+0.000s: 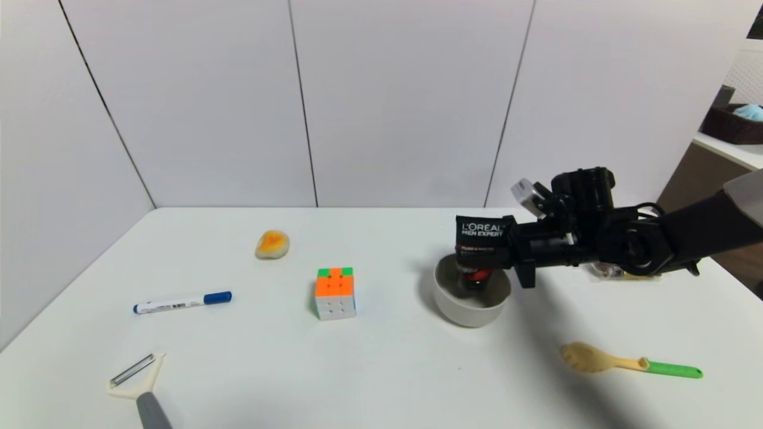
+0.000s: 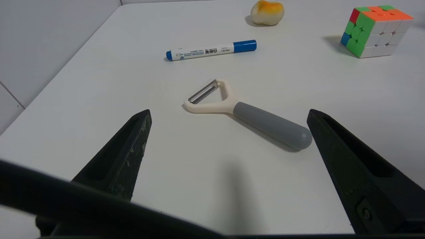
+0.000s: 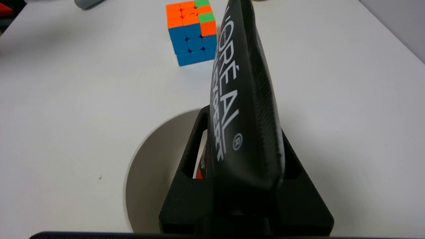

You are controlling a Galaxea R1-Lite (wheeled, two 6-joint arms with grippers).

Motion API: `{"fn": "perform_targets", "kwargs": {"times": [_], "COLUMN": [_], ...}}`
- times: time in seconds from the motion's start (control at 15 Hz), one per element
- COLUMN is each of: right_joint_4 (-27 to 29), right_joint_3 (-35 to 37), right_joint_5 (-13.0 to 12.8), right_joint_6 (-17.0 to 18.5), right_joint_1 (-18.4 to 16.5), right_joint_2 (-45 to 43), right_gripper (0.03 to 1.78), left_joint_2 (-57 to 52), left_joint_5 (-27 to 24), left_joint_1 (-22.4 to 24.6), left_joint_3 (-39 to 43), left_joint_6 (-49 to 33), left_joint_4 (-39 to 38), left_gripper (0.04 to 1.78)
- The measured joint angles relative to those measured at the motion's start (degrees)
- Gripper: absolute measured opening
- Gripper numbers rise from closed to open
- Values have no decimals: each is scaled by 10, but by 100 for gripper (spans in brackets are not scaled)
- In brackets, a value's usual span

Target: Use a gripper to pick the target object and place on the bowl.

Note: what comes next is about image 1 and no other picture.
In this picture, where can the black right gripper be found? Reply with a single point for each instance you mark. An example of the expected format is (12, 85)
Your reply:
(525, 257)

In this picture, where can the black cosmetic tube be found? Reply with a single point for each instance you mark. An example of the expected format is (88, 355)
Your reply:
(483, 241)

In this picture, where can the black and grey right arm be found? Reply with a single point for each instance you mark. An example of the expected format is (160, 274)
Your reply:
(685, 238)

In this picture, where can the beige round bowl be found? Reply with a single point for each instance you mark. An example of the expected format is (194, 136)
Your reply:
(471, 313)

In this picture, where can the clear wrapped snack packet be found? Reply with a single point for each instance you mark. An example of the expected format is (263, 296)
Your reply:
(608, 273)

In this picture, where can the brown cabinet with white top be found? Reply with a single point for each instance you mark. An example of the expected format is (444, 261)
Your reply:
(685, 179)

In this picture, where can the colourful puzzle cube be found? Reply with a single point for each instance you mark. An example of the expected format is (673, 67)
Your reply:
(335, 295)

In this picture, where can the dark woven basket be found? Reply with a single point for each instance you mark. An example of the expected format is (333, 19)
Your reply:
(730, 128)

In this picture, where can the yellow and white stone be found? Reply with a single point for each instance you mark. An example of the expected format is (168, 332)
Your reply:
(272, 245)

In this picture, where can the light blue cloth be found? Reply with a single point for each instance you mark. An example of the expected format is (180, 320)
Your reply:
(750, 112)

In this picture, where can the black screen corner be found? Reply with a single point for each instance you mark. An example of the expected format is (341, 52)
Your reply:
(757, 24)

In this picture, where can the blue and white marker pen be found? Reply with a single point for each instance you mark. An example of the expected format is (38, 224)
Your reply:
(179, 303)

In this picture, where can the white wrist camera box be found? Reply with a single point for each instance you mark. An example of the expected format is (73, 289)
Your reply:
(530, 195)

